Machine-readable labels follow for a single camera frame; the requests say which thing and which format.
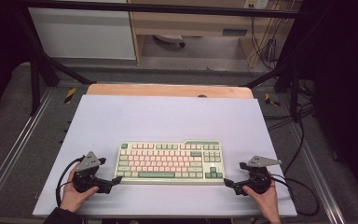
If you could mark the light wooden desk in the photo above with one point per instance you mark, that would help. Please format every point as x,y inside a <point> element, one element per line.
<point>192,23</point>

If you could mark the aluminium floor rail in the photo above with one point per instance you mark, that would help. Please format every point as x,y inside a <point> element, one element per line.
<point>315,168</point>
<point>15,149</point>

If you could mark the black metal frame stand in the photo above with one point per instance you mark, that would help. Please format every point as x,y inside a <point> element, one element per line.
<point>34,84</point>
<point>295,93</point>

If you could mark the black metal frame crossbar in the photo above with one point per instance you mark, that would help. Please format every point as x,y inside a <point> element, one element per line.
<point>167,8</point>

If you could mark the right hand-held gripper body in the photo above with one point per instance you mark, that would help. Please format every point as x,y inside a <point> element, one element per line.
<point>258,179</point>

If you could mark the white wall socket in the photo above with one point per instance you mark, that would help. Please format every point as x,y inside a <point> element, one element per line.
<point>256,3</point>

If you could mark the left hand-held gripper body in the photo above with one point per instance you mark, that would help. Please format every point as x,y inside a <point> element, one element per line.
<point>88,163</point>

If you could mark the person's right hand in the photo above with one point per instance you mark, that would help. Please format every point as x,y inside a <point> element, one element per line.
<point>267,202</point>

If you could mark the white cabinet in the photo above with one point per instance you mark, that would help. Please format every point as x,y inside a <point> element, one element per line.
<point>84,34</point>

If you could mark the yellow and black tape strip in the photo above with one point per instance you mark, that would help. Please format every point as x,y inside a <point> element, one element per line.
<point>272,100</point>
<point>70,95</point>

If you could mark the person's left hand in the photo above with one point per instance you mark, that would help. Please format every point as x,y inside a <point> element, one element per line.
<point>71,197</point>

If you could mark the green and cream keyboard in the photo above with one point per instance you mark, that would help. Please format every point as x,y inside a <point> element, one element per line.
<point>171,161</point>

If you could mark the white chair base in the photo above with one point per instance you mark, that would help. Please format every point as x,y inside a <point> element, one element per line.
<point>169,38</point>

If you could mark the wooden table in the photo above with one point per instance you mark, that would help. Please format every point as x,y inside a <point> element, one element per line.
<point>167,90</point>

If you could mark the dark curtain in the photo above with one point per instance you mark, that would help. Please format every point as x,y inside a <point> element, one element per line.
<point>345,77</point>
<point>0,46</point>

